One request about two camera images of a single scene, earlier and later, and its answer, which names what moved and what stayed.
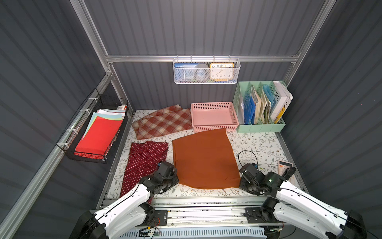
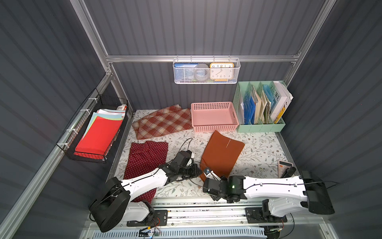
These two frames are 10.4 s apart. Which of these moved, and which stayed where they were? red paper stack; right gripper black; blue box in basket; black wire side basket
Moved: right gripper black
Stayed: black wire side basket; blue box in basket; red paper stack
